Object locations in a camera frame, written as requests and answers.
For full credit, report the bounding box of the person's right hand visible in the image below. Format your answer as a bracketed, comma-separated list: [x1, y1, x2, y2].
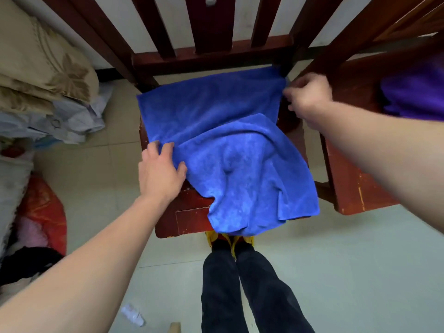
[283, 73, 335, 132]

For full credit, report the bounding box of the person's left hand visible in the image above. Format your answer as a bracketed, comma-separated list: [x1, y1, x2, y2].
[138, 141, 188, 205]

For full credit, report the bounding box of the blue microfibre towel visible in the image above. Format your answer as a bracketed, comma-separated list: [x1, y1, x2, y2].
[137, 66, 320, 237]

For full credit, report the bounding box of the person's left forearm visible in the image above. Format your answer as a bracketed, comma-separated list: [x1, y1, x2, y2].
[0, 195, 181, 333]

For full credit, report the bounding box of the person's right forearm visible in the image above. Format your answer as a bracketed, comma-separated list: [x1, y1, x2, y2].
[306, 100, 444, 236]

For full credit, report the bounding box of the person's yellow left shoe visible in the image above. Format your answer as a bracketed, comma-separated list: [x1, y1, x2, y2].
[205, 230, 232, 251]

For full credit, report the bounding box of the person's yellow shoe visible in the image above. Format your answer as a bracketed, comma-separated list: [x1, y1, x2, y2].
[231, 235, 256, 259]
[205, 230, 232, 251]

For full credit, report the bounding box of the pale blue crumpled cloth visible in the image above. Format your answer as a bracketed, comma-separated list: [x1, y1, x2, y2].
[0, 81, 113, 146]

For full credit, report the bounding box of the person's yellow right shoe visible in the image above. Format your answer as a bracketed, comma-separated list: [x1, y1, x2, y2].
[231, 235, 256, 259]

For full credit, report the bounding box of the red wooden chair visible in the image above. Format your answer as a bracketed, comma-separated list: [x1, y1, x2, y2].
[290, 0, 444, 216]
[38, 0, 347, 240]

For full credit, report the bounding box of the purple cloth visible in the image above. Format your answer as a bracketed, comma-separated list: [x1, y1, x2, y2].
[380, 55, 444, 122]

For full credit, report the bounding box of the red plastic bag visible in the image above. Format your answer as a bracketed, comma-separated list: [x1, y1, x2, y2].
[14, 174, 67, 257]

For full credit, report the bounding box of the person's left leg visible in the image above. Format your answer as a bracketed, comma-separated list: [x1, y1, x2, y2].
[200, 239, 250, 333]

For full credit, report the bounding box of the person's leg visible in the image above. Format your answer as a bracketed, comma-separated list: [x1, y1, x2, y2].
[236, 242, 316, 333]
[200, 239, 250, 333]

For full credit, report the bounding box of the beige embroidered quilt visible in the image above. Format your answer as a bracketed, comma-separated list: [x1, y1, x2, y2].
[0, 0, 100, 116]

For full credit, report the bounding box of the clear plastic wrapper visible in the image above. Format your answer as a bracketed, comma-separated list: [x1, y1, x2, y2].
[120, 303, 146, 327]

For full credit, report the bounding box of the person's right leg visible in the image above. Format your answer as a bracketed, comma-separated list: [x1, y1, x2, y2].
[236, 242, 316, 333]

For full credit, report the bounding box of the black cloth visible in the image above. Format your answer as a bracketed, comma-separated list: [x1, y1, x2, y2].
[0, 247, 65, 286]

